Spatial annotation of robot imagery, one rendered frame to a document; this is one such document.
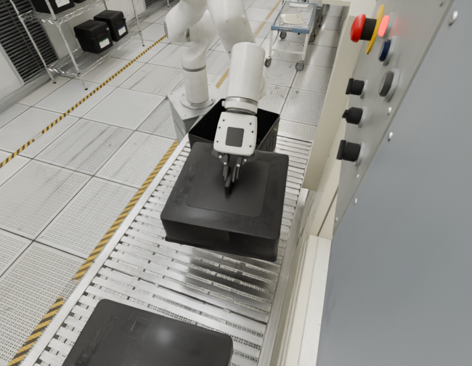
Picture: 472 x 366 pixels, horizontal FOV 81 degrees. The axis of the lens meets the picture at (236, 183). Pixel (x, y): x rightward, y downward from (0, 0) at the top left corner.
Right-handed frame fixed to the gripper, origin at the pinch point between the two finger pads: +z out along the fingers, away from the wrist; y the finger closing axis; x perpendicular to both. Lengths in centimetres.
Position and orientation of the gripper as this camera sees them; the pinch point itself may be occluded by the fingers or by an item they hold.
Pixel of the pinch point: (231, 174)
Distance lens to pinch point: 71.0
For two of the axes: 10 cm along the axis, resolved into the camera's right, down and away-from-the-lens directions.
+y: 9.8, 1.6, -1.3
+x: 1.4, -0.6, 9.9
